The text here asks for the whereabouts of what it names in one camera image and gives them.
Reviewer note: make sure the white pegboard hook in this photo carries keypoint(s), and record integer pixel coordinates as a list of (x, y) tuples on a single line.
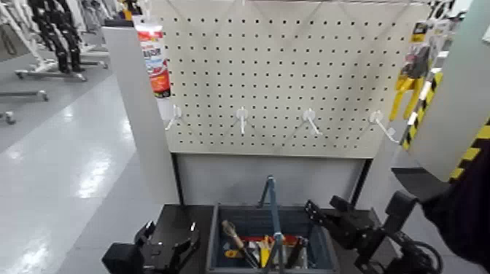
[(309, 115), (242, 114), (376, 118), (173, 119)]

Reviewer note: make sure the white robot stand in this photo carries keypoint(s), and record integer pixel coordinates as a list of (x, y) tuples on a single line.
[(26, 42)]

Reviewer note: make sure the black shelf base plate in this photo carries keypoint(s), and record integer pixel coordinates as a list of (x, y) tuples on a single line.
[(417, 179)]

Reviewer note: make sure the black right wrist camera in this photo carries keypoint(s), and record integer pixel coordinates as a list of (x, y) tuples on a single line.
[(400, 210)]

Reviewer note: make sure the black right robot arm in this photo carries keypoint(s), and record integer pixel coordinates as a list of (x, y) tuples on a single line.
[(406, 256)]

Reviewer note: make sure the black humanoid robot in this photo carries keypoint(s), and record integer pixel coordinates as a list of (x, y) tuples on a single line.
[(57, 34)]

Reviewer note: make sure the small yellow blue tool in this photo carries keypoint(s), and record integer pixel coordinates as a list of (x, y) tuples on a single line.
[(232, 253)]

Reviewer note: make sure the grey panel with hazard stripes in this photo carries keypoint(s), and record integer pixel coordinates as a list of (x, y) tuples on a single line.
[(455, 88)]

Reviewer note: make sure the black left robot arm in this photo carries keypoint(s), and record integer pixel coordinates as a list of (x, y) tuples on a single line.
[(120, 262)]

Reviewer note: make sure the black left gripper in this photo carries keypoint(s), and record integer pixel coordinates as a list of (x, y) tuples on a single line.
[(162, 262)]

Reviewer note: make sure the blue-grey plastic crate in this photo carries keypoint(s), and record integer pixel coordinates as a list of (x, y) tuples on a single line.
[(250, 222)]

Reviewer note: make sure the grey stand back panel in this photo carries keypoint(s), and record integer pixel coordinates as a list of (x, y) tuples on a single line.
[(229, 179)]

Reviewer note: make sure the grey partition panel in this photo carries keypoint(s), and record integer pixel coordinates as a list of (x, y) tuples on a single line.
[(141, 114)]

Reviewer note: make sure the black bulky object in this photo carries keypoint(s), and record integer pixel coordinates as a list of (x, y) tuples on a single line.
[(463, 214)]

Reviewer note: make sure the white black packaged item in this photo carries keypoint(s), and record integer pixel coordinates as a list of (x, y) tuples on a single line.
[(446, 15)]

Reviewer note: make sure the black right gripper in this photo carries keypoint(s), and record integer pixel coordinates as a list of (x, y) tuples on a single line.
[(354, 231)]

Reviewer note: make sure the yellow paint roller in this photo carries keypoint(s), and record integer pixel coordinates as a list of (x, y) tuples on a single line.
[(265, 252)]

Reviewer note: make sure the white perforated pegboard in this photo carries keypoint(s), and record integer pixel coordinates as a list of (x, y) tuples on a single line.
[(268, 57)]

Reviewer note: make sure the grey stand leg with caster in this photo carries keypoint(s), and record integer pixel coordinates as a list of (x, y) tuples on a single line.
[(26, 94)]

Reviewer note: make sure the red white sealant tube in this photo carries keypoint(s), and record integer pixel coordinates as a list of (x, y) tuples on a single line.
[(155, 57)]

